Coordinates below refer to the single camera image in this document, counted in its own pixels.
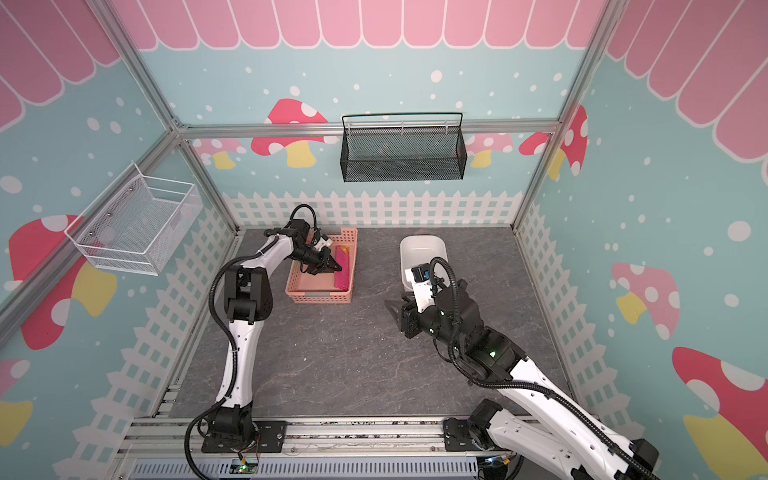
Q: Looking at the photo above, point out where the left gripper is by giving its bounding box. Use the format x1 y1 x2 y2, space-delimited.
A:
288 244 341 274

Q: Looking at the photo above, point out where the magenta paper napkin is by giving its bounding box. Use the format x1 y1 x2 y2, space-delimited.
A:
334 246 350 292

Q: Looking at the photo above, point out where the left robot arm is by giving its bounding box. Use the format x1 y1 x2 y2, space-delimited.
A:
185 204 345 452

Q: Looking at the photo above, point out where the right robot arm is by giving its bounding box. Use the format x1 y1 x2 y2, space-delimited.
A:
385 257 659 479

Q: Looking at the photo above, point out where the pink perforated plastic basket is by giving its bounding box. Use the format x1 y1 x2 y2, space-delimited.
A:
285 228 358 304

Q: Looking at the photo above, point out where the white oval plastic tub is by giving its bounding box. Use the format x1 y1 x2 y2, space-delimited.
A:
400 235 448 292

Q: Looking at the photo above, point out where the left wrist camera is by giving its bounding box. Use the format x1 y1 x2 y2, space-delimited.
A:
309 230 333 252

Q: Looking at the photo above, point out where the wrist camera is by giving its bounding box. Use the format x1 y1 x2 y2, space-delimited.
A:
309 230 333 252
404 264 434 313

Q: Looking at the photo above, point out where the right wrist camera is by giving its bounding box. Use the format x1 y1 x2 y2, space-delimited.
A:
404 264 434 313

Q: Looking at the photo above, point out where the black wire mesh wall basket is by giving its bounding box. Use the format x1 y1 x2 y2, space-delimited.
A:
340 112 468 182

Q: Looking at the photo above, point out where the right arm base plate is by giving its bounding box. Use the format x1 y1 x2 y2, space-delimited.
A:
442 417 497 452

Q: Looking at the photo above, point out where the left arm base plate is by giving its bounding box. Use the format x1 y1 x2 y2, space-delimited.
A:
202 420 287 454

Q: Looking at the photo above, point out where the white wire mesh wall basket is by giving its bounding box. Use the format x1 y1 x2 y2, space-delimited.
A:
64 164 203 276

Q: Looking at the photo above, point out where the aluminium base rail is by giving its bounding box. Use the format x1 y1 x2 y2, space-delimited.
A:
108 416 517 478

